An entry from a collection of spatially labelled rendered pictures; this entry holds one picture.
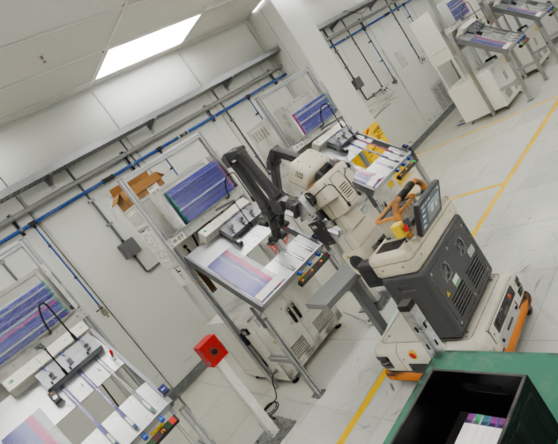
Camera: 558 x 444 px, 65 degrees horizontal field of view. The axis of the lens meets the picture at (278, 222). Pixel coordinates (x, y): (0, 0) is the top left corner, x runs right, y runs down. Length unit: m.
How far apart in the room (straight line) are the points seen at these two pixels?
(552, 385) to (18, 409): 2.50
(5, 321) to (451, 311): 2.32
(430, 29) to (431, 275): 5.19
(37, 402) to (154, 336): 1.97
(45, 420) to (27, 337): 0.46
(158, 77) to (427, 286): 4.05
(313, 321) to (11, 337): 1.98
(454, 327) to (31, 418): 2.17
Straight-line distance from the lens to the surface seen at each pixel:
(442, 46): 6.95
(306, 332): 3.39
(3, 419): 2.85
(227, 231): 3.20
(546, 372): 0.95
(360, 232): 2.42
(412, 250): 2.06
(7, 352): 2.85
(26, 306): 2.86
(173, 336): 4.65
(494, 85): 6.89
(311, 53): 6.06
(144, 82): 5.26
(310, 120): 4.10
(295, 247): 3.14
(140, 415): 2.59
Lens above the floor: 1.57
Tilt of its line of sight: 10 degrees down
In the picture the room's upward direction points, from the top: 35 degrees counter-clockwise
